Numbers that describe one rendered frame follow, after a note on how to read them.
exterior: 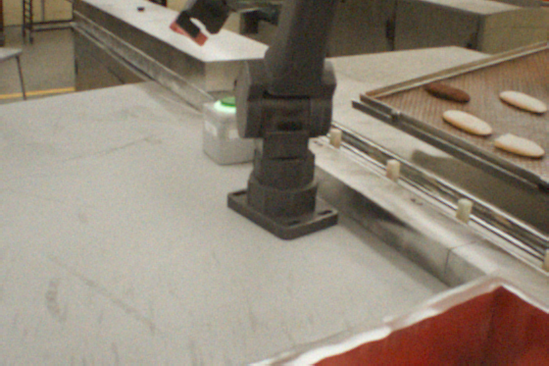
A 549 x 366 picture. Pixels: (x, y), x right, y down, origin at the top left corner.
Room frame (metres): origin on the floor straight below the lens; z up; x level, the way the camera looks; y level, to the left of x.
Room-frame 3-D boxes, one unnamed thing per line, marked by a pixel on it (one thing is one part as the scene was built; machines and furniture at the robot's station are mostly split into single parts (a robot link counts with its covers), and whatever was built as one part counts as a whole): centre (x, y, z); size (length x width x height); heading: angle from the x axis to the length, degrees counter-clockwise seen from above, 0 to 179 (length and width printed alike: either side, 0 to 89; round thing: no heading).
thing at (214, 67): (1.72, 0.36, 0.89); 1.25 x 0.18 x 0.09; 29
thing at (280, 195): (0.73, -0.01, 0.86); 0.12 x 0.09 x 0.08; 40
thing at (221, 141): (0.93, 0.06, 0.84); 0.08 x 0.08 x 0.11; 29
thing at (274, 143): (0.75, 0.00, 0.94); 0.09 x 0.05 x 0.10; 14
